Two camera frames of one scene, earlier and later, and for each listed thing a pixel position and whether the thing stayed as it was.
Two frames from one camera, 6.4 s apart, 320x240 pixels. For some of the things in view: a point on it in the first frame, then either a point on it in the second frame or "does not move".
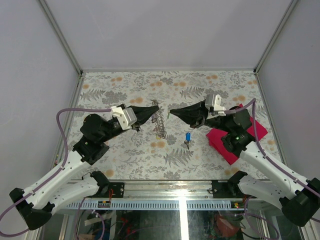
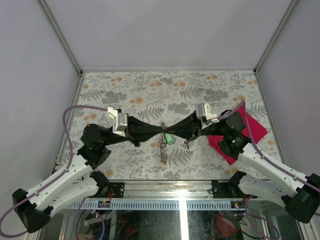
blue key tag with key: (188, 138) does not move
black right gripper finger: (194, 118) -> (187, 134)
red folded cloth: (214, 136) does not move
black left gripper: (143, 115) -> (138, 131)
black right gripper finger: (199, 110) -> (189, 124)
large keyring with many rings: (159, 127) -> (163, 145)
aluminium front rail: (183, 189) does not move
